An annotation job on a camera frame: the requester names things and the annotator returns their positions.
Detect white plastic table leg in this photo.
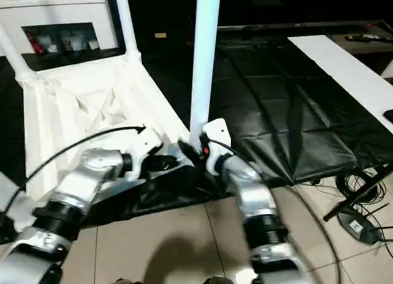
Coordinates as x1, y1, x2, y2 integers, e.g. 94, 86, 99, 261
0, 171, 35, 232
189, 0, 222, 147
0, 21, 35, 82
114, 0, 142, 64

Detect white plastic table top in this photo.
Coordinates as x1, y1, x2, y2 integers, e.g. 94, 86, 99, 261
6, 52, 198, 233

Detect black glossy mat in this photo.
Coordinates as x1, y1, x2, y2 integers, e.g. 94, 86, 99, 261
0, 29, 359, 228

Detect black stand bar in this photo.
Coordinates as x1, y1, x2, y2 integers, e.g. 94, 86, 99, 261
322, 161, 393, 222

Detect white flat panel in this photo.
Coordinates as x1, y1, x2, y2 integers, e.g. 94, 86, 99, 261
287, 34, 393, 125

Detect white cabinet with glass doors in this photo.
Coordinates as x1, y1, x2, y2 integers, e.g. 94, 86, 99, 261
0, 0, 127, 57

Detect dark remote control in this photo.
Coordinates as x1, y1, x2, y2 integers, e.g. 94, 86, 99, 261
344, 33, 388, 42

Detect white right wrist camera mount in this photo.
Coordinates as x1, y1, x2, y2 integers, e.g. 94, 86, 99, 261
201, 118, 233, 176

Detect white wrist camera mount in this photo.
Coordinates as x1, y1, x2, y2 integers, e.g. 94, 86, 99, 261
122, 127, 164, 182
201, 118, 233, 176

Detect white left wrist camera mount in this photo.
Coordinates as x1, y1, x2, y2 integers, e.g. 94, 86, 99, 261
122, 127, 164, 182

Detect tangled black floor cables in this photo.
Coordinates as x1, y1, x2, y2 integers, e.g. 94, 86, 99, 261
309, 166, 393, 245

